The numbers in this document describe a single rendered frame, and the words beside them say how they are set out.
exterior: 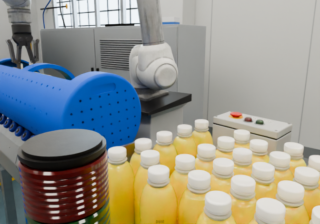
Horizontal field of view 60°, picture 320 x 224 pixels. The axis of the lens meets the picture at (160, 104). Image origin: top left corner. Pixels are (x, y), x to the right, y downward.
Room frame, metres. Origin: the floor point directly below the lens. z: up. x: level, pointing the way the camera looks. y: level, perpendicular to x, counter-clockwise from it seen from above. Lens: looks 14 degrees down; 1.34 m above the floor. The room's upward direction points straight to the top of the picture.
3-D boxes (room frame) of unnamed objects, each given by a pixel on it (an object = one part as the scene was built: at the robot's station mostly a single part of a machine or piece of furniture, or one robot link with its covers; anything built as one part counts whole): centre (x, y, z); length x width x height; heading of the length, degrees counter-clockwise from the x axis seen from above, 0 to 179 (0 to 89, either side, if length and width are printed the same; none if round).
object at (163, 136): (0.65, -0.01, 1.09); 0.04 x 0.04 x 0.02
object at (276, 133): (0.78, -0.27, 1.05); 0.20 x 0.10 x 0.10; 44
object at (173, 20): (2.77, -0.05, 1.48); 0.24 x 0.12 x 0.08; 61
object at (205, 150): (0.56, -0.10, 1.09); 0.04 x 0.04 x 0.02
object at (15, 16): (1.24, 0.60, 1.42); 0.09 x 0.09 x 0.06
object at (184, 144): (0.70, -0.07, 0.99); 0.07 x 0.07 x 0.19
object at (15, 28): (1.24, 0.60, 1.35); 0.08 x 0.07 x 0.09; 134
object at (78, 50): (3.28, 0.56, 0.72); 2.15 x 0.54 x 1.45; 53
